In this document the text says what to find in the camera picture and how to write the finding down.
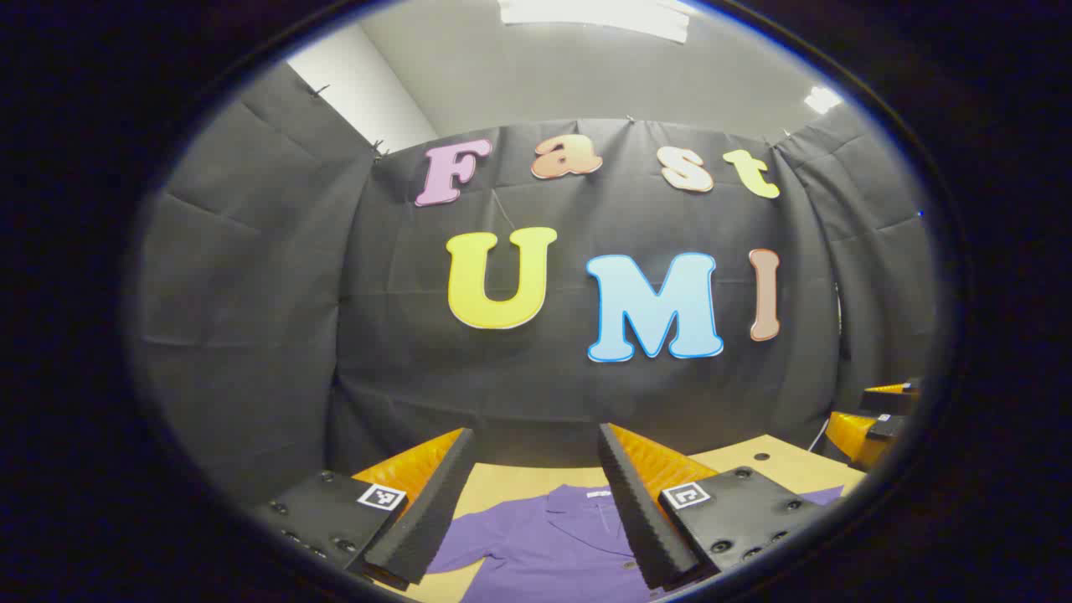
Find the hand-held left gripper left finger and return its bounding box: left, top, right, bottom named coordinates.
left=250, top=427, right=478, bottom=592

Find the purple button shirt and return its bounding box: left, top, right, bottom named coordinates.
left=425, top=484, right=845, bottom=603

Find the black backdrop cloth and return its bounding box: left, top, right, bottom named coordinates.
left=126, top=63, right=939, bottom=512

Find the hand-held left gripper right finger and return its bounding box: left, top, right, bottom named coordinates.
left=596, top=422, right=828, bottom=592

